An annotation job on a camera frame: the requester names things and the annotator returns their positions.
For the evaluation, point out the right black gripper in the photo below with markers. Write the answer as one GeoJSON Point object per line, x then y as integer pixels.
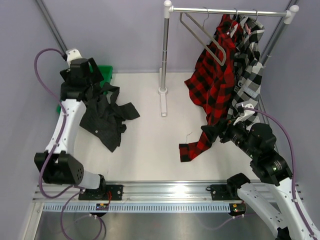
{"type": "Point", "coordinates": [212, 131]}

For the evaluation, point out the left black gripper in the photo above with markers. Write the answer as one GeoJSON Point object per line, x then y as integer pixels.
{"type": "Point", "coordinates": [66, 75]}

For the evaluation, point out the dark grey striped shirt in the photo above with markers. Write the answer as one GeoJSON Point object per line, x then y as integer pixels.
{"type": "Point", "coordinates": [105, 119]}

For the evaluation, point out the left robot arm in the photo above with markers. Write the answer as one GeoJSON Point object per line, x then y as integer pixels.
{"type": "Point", "coordinates": [59, 170]}

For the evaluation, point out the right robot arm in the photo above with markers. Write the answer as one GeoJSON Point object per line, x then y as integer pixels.
{"type": "Point", "coordinates": [290, 220]}

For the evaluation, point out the red black plaid shirt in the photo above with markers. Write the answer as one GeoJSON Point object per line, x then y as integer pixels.
{"type": "Point", "coordinates": [211, 85]}

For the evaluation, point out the white black plaid shirt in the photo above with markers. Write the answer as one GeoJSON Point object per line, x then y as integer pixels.
{"type": "Point", "coordinates": [248, 69]}

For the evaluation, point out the red shirt hanger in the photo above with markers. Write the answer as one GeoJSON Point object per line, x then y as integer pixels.
{"type": "Point", "coordinates": [235, 16]}

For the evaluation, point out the green plastic tray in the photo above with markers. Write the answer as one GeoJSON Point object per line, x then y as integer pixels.
{"type": "Point", "coordinates": [105, 75]}

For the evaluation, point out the silver clothes rack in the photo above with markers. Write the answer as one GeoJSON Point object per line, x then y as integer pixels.
{"type": "Point", "coordinates": [219, 7]}

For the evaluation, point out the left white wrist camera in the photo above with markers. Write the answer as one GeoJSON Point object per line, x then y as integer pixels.
{"type": "Point", "coordinates": [73, 54]}

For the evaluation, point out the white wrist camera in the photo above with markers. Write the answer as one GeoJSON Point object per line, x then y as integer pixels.
{"type": "Point", "coordinates": [245, 111]}
{"type": "Point", "coordinates": [73, 54]}

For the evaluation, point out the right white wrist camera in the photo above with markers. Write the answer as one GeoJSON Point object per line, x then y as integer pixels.
{"type": "Point", "coordinates": [245, 111]}

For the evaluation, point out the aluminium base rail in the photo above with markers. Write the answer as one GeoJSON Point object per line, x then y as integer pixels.
{"type": "Point", "coordinates": [152, 191]}

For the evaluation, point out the white slotted cable duct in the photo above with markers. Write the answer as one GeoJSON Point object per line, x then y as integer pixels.
{"type": "Point", "coordinates": [82, 207]}

